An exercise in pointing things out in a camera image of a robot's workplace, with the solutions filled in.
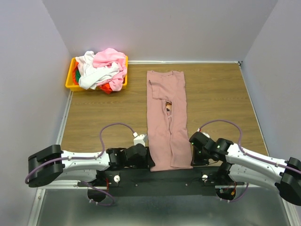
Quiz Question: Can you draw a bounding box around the dusty pink mario t-shirt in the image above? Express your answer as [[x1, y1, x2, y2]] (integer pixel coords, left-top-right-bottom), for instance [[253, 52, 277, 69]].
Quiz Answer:
[[146, 71, 192, 171]]

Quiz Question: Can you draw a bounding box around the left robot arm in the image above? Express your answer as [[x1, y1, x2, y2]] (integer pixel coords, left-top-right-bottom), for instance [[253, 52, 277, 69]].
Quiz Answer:
[[25, 144, 155, 187]]

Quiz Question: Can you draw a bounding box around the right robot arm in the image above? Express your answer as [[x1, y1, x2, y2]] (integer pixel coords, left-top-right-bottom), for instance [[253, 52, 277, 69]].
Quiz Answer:
[[189, 131, 301, 206]]

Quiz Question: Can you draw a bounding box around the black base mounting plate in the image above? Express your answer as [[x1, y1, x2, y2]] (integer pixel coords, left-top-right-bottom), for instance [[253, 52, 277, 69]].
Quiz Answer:
[[89, 166, 244, 197]]

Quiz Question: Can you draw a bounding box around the orange red t-shirt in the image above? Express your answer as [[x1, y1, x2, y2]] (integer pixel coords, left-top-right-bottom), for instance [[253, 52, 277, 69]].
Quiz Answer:
[[98, 83, 113, 94]]

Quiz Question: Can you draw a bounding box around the white t-shirt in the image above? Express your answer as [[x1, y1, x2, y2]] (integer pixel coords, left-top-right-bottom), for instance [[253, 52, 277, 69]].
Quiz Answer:
[[75, 51, 119, 89]]

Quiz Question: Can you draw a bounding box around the yellow plastic bin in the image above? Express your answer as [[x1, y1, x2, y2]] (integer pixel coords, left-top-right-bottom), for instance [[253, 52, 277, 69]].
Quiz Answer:
[[65, 56, 128, 91]]

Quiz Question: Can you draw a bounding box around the green t-shirt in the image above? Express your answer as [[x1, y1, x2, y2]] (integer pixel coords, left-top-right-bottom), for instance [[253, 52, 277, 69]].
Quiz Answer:
[[72, 66, 81, 85]]

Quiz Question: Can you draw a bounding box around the light pink t-shirt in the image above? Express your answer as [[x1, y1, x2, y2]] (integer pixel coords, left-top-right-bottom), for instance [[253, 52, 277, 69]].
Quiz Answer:
[[93, 48, 127, 91]]

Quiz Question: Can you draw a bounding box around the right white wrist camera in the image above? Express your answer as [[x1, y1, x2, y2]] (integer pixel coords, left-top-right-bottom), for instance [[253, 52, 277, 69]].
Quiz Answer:
[[197, 128, 210, 138]]

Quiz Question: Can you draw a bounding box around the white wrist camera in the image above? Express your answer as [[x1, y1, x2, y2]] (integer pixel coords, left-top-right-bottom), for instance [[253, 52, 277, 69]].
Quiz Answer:
[[197, 128, 210, 138], [133, 132, 148, 146]]

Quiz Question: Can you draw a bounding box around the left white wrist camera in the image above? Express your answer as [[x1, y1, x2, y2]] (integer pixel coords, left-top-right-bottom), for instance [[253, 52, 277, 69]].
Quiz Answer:
[[133, 132, 148, 146]]

